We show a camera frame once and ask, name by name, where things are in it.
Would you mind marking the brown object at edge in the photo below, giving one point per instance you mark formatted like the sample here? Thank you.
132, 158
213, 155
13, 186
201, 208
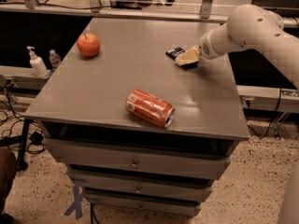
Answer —
8, 170

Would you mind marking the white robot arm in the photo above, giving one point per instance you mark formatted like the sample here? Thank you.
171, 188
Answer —
261, 186

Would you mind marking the grey drawer cabinet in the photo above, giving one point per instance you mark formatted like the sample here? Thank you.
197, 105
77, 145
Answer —
84, 100

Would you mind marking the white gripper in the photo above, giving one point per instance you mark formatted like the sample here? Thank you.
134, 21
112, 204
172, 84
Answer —
207, 47

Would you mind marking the red coke can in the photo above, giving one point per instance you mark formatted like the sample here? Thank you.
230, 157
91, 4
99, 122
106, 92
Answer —
150, 108

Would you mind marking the middle grey drawer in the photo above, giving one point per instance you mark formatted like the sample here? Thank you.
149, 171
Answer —
120, 184

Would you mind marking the white pump sanitizer bottle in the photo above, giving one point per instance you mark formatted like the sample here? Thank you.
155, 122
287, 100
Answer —
37, 63

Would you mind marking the grey drawer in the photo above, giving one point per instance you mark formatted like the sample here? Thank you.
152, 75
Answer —
135, 159
120, 184
142, 203

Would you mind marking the red apple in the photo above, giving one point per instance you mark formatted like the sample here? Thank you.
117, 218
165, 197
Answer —
88, 45

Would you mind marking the dark blue rxbar wrapper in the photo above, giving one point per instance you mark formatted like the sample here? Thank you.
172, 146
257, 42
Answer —
173, 53

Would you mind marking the metal railing frame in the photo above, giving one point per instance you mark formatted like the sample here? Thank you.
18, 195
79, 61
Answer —
185, 10

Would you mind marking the bottom grey drawer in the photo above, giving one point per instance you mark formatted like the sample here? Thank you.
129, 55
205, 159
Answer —
142, 203

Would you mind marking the top grey drawer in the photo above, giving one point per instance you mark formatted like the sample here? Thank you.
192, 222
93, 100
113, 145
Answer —
135, 159

